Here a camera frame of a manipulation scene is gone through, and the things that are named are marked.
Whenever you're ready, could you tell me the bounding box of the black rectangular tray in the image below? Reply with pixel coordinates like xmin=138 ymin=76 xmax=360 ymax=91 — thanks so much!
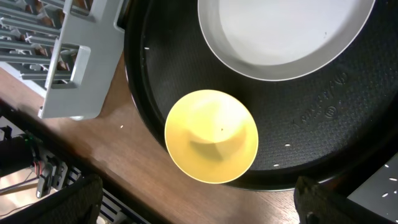
xmin=348 ymin=154 xmax=398 ymax=223

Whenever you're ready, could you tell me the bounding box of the grey round plate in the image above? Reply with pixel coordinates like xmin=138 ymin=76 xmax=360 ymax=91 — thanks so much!
xmin=197 ymin=0 xmax=376 ymax=82

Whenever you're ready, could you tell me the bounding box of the grey plastic dishwasher rack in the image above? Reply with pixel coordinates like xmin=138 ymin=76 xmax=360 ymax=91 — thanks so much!
xmin=1 ymin=0 xmax=130 ymax=120

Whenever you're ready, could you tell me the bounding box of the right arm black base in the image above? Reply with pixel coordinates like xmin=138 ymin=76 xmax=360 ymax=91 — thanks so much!
xmin=1 ymin=103 xmax=147 ymax=223

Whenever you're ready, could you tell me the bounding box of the round black tray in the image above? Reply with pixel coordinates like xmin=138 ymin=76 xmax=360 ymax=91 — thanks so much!
xmin=124 ymin=1 xmax=397 ymax=191

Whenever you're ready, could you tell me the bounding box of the yellow bowl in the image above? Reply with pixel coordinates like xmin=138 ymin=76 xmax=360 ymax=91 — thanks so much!
xmin=164 ymin=90 xmax=259 ymax=184

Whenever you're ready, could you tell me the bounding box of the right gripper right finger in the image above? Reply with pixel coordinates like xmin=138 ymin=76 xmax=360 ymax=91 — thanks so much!
xmin=294 ymin=176 xmax=393 ymax=224

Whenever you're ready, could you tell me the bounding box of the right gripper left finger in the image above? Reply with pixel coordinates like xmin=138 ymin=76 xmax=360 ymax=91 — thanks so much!
xmin=1 ymin=174 xmax=103 ymax=224

